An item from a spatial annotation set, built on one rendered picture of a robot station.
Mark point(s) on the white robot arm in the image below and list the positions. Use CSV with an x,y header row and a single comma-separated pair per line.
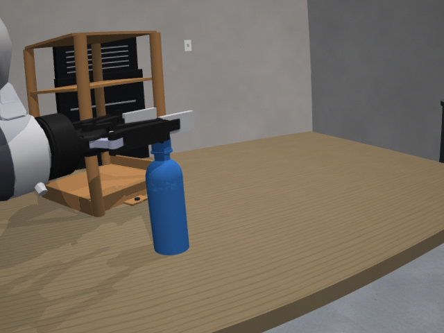
x,y
25,156

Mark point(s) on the wooden shelving unit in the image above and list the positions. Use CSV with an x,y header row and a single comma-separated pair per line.
x,y
122,178

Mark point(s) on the blue bottle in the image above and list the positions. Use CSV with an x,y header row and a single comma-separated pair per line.
x,y
166,202

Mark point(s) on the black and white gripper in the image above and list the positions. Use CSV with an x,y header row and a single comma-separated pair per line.
x,y
118,133

